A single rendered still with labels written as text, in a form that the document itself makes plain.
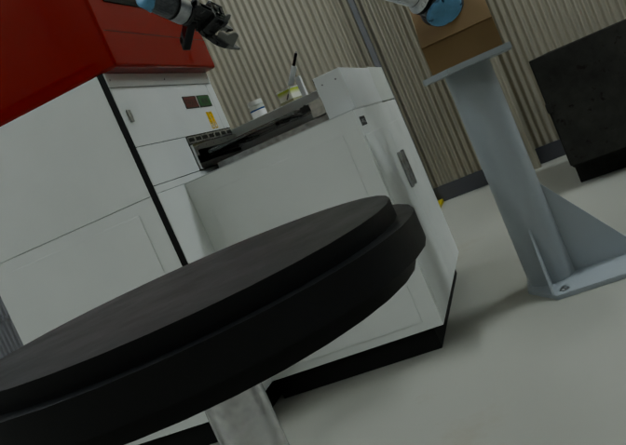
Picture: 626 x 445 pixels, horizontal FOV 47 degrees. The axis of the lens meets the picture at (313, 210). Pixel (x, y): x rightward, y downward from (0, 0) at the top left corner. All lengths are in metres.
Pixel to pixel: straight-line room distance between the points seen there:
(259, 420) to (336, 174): 1.77
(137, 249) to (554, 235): 1.38
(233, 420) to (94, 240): 1.90
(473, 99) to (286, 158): 0.66
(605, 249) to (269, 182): 1.16
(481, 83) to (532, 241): 0.55
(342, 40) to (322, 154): 3.39
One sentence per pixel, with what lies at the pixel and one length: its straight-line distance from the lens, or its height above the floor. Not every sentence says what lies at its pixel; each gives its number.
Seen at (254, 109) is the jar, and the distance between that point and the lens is 3.25.
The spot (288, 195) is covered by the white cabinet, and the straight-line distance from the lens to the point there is 2.33.
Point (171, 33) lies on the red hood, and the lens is 2.78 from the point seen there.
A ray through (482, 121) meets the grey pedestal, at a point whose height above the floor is 0.62.
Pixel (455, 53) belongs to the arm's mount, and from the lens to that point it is 2.47.
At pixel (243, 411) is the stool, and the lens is 0.54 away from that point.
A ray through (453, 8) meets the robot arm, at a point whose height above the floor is 0.98.
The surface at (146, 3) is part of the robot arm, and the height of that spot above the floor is 1.30.
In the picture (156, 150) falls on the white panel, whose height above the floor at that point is 0.95.
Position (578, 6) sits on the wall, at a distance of 5.52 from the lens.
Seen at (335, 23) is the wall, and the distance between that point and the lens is 5.64.
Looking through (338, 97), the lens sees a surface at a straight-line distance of 2.32.
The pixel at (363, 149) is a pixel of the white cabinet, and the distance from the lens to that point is 2.25.
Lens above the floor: 0.75
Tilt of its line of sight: 4 degrees down
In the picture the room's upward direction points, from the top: 23 degrees counter-clockwise
